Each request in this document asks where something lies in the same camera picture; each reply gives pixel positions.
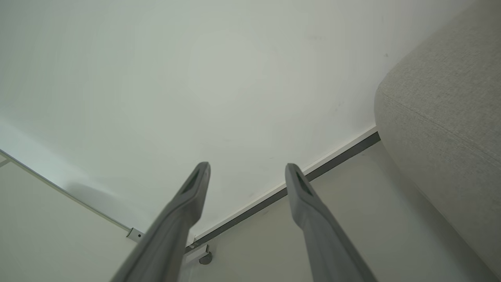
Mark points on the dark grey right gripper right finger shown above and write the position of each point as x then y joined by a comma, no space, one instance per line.
325,239

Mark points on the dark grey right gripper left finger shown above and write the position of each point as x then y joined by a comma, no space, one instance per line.
168,235

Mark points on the metal floor door stop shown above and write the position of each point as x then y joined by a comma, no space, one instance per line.
206,258

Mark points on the grey fabric sofa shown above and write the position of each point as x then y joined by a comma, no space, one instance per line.
450,129

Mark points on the small metal rail bracket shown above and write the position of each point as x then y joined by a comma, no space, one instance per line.
135,235

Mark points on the thin metal floor rail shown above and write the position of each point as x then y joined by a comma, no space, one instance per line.
58,188

